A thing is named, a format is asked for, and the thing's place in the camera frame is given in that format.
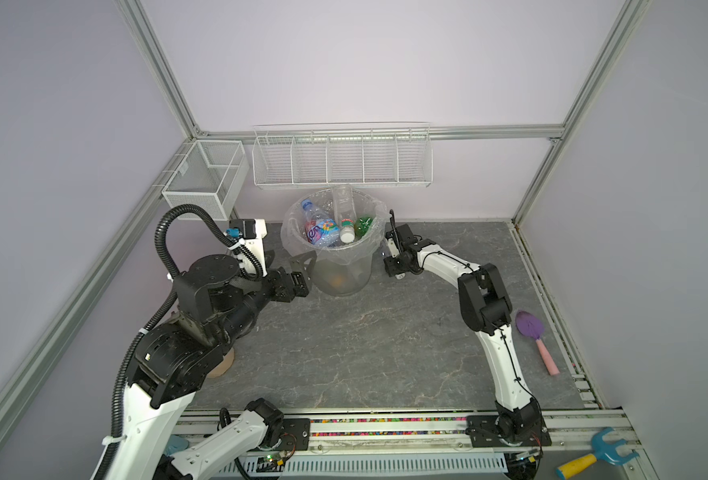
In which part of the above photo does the green soda bottle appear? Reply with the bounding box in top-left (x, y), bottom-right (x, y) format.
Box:
top-left (355, 216), bottom-right (374, 239)

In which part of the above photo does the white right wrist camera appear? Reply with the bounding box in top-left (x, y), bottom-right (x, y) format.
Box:
top-left (386, 238), bottom-right (400, 258)

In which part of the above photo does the white mesh wall basket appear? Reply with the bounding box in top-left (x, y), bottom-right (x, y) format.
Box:
top-left (162, 140), bottom-right (250, 221)

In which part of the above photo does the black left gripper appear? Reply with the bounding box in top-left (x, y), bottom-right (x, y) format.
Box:
top-left (213, 250), bottom-right (316, 347)

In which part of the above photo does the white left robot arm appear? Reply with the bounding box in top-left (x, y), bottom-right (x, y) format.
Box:
top-left (93, 204), bottom-right (317, 479)

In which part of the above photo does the blue yellow toy rake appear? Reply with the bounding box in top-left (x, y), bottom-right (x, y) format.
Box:
top-left (555, 427), bottom-right (639, 480)

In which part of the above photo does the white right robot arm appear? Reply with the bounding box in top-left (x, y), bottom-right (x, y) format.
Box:
top-left (384, 214), bottom-right (550, 447)

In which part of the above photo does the white wire wall shelf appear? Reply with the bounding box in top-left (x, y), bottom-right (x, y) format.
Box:
top-left (252, 122), bottom-right (434, 188)

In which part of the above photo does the grey mesh waste bin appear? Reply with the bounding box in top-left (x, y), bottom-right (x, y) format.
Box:
top-left (284, 187), bottom-right (388, 298)

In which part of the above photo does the purple pink toy spade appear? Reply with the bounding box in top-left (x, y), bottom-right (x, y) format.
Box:
top-left (515, 310), bottom-right (560, 376)

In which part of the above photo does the teal plastic shovel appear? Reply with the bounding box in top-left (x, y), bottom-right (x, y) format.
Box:
top-left (164, 435), bottom-right (190, 456)

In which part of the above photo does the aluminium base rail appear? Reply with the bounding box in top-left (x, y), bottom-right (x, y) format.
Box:
top-left (218, 410), bottom-right (657, 479)

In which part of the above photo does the potted green plant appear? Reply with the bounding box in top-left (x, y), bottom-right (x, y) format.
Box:
top-left (207, 348), bottom-right (236, 379)

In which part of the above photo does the clear plastic bin liner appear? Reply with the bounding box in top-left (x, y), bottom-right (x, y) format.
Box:
top-left (281, 188), bottom-right (389, 265)

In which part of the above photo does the light blue label bottle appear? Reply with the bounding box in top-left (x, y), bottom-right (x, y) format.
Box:
top-left (301, 199), bottom-right (340, 248)

